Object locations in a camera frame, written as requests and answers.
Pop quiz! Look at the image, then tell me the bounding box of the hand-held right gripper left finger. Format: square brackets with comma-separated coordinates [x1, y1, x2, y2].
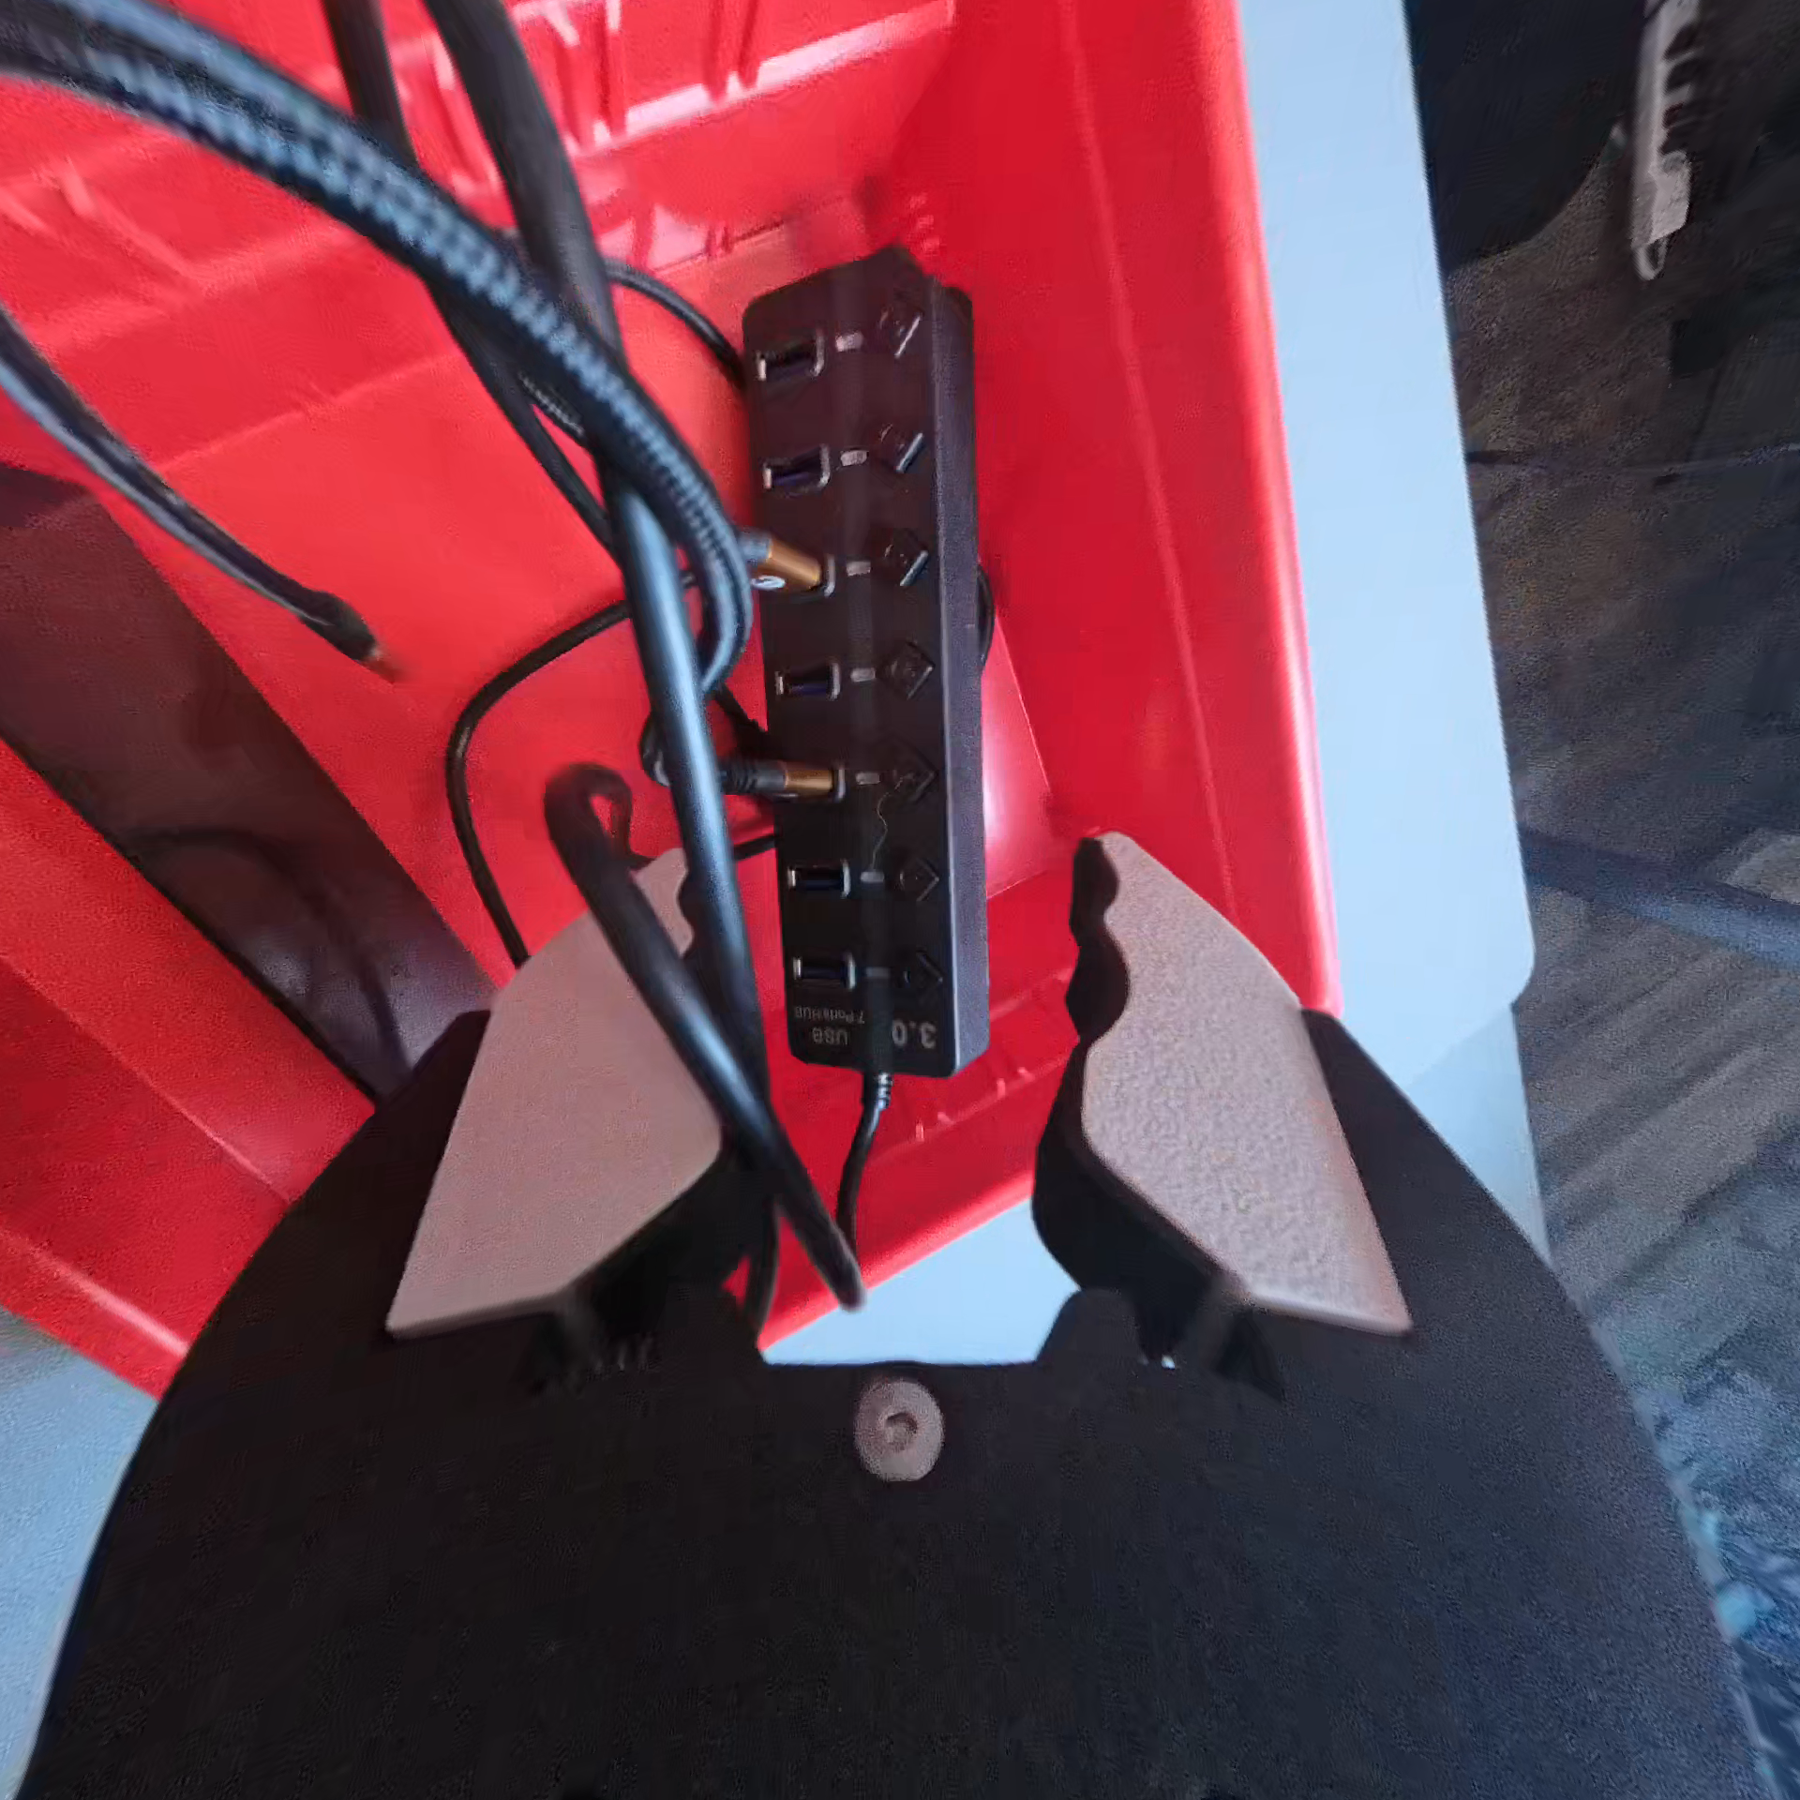
[382, 849, 739, 1337]

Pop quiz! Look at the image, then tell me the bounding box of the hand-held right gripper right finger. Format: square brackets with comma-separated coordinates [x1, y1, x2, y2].
[1030, 830, 1415, 1341]

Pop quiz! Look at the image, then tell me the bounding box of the thin black hub cable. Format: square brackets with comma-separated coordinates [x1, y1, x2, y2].
[447, 264, 1004, 1266]

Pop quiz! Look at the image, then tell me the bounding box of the braided cable with orange plug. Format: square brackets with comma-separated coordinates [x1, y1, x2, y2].
[0, 0, 837, 693]
[324, 0, 865, 1311]

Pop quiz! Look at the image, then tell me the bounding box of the black usb hub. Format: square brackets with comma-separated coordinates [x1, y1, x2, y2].
[739, 246, 990, 1080]

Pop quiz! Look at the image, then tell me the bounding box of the red plastic bin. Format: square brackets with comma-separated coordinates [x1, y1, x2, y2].
[0, 0, 1345, 1396]

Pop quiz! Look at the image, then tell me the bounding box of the black divider in red bin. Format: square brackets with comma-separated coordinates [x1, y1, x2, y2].
[0, 466, 485, 1104]

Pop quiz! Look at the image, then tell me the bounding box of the pale ribbed object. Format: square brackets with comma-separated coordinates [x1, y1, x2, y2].
[1615, 0, 1705, 282]

